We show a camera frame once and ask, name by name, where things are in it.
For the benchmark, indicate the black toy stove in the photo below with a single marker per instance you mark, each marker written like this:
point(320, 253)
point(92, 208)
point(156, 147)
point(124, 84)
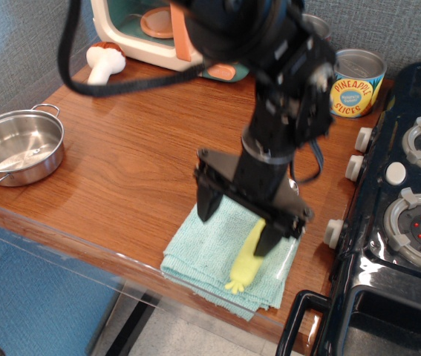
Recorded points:
point(374, 304)

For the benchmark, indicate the tomato sauce can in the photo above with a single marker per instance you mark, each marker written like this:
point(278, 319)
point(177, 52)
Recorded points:
point(320, 26)

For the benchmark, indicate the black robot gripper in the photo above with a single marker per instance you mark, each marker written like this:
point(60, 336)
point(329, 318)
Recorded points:
point(260, 187)

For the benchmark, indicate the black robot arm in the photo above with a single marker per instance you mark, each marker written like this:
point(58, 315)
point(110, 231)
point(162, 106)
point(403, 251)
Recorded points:
point(293, 71)

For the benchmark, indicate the light teal folded cloth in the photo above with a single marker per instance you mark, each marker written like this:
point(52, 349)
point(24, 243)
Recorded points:
point(201, 254)

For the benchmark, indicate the white plush mushroom toy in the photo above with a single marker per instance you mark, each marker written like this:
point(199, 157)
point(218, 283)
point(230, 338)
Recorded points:
point(104, 59)

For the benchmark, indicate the spoon with yellow handle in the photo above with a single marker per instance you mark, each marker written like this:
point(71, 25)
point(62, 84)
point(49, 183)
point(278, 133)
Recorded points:
point(274, 267)

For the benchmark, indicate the stainless steel pot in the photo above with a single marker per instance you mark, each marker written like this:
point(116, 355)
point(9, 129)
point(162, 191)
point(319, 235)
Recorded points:
point(31, 145)

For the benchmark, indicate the teal toy microwave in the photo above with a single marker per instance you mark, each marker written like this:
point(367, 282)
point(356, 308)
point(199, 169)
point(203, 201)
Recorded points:
point(153, 32)

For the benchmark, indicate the pineapple slices can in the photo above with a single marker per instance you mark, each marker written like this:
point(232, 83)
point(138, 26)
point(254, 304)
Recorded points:
point(359, 76)

